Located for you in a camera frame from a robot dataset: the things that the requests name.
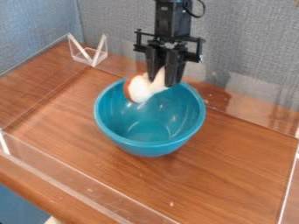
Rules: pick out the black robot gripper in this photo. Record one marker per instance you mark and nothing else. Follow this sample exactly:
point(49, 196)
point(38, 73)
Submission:
point(170, 43)

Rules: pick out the brown white plush mushroom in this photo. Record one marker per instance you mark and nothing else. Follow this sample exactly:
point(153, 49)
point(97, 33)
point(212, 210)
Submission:
point(138, 89)

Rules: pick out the blue plastic bowl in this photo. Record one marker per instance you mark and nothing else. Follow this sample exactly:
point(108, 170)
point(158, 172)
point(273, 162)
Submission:
point(156, 127)

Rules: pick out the clear acrylic back barrier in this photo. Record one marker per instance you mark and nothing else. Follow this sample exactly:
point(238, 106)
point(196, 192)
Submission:
point(250, 98)

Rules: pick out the clear acrylic barrier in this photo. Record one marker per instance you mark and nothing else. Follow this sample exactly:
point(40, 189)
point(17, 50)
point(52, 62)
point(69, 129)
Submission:
point(64, 191)
point(250, 98)

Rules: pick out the clear acrylic front barrier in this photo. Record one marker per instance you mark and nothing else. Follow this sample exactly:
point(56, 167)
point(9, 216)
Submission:
point(64, 191)

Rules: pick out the clear acrylic corner bracket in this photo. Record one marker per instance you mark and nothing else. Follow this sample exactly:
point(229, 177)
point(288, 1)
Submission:
point(88, 55)

